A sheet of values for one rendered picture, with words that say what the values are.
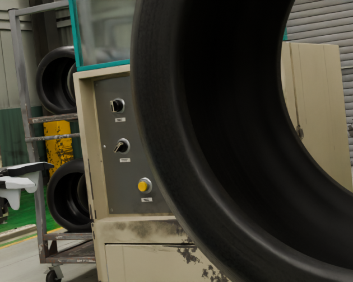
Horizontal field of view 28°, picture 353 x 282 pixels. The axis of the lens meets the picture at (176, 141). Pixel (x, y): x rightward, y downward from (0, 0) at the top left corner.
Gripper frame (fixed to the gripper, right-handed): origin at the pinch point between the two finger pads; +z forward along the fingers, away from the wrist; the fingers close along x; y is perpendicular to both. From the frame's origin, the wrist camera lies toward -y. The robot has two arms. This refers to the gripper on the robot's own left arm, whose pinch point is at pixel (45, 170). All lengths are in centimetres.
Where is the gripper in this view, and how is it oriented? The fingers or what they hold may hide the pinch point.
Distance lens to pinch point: 136.8
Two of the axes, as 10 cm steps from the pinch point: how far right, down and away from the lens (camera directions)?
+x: -0.6, 2.0, -9.8
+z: 9.9, -1.1, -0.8
